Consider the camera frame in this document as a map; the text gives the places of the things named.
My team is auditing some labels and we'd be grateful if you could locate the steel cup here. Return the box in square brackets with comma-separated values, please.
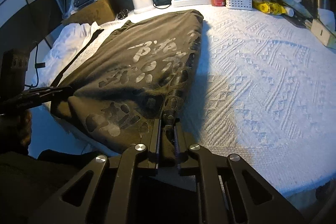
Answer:
[315, 0, 330, 10]

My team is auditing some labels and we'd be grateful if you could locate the cardboard box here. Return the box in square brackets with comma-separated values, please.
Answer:
[62, 0, 116, 26]

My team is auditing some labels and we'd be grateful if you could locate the white tube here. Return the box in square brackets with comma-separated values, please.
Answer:
[284, 6, 294, 17]

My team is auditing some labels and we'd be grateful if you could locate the white textured table cover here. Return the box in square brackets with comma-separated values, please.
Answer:
[33, 5, 335, 196]

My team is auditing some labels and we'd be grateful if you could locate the yellow snack bag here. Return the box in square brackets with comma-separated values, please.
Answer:
[252, 1, 286, 15]

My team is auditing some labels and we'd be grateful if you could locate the dark brown printed t-shirt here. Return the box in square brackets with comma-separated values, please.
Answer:
[51, 10, 203, 162]

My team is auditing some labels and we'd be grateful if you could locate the white folded garment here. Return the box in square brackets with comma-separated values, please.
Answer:
[25, 22, 100, 87]

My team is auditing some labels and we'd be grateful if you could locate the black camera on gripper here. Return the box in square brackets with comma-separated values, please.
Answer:
[1, 49, 29, 98]

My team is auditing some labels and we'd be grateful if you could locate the wet wipes pack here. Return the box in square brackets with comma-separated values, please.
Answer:
[280, 0, 313, 19]

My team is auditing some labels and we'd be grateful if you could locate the white power strip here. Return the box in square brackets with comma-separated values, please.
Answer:
[171, 0, 211, 7]

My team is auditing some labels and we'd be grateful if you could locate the tissue box with tissue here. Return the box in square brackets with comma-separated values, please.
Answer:
[310, 8, 335, 50]

